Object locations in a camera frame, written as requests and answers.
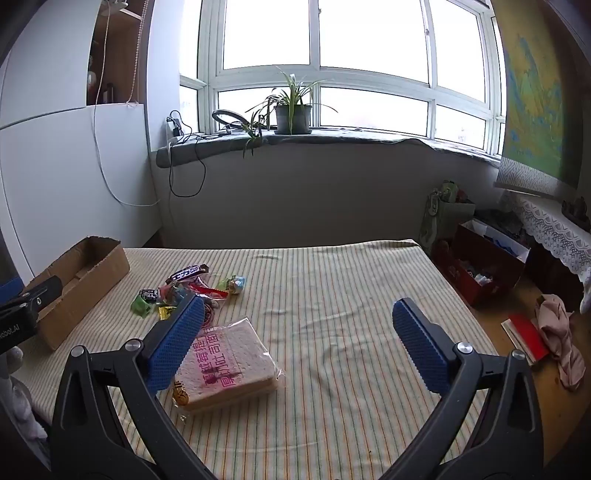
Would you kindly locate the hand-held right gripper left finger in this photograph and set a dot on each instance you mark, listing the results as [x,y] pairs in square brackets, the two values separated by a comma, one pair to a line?
[178,341]

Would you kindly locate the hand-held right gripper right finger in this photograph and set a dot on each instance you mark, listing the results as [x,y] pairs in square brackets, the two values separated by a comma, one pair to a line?
[420,346]

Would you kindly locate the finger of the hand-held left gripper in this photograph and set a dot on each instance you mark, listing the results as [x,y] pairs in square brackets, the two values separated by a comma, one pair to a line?
[39,295]

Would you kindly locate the yellow candy packet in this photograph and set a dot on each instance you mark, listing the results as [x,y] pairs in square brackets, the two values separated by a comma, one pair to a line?
[166,313]

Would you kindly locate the red-edged clear plum packet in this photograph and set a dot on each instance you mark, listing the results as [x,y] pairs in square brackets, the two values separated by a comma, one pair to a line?
[207,290]
[211,311]

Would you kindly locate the pink candy packet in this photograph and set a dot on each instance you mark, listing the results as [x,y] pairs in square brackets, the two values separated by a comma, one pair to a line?
[171,293]

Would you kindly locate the green candy packet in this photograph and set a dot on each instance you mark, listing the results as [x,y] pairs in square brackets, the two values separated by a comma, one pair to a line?
[141,305]
[224,282]

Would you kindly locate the small black candy packet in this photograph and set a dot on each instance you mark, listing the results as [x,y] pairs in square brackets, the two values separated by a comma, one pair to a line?
[148,294]

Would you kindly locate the brown cardboard box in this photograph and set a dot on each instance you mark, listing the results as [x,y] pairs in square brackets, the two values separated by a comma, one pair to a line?
[92,277]

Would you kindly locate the sliced bread packet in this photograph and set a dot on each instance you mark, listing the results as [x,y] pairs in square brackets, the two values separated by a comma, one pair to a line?
[240,364]

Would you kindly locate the dark chocolate bar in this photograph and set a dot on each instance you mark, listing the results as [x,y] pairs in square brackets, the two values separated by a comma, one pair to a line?
[187,273]

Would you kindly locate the colourful candy packet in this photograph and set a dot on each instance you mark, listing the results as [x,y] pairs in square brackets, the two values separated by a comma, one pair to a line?
[238,285]

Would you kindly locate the red cardboard box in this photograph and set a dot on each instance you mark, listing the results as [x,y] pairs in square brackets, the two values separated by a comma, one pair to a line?
[485,263]

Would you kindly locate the red book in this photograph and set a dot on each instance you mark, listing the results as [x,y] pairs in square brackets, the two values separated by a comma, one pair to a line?
[526,334]

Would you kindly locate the green bag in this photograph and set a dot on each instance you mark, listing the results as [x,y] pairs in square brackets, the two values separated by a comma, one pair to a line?
[455,217]

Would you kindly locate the white wardrobe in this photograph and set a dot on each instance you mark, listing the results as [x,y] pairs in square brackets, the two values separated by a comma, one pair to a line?
[55,161]

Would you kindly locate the pink cloth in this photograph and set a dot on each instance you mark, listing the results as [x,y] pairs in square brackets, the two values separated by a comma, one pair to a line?
[561,337]

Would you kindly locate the white lace cloth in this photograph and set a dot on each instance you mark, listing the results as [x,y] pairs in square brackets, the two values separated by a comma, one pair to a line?
[554,226]

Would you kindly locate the dark ornament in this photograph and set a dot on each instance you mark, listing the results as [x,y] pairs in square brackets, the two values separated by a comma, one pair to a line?
[577,210]

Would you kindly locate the white power strip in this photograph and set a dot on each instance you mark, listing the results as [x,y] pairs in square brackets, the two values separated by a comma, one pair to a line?
[174,127]

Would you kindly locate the potted spider plant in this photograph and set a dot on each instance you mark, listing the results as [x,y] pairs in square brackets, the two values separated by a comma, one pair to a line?
[293,117]

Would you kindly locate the wooden shelf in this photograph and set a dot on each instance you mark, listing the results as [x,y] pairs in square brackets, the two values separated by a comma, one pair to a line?
[120,55]

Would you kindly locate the white framed window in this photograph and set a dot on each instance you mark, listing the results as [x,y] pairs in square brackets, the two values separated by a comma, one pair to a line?
[369,37]

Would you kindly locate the landscape wall hanging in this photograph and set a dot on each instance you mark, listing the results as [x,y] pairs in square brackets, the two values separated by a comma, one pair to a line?
[535,101]

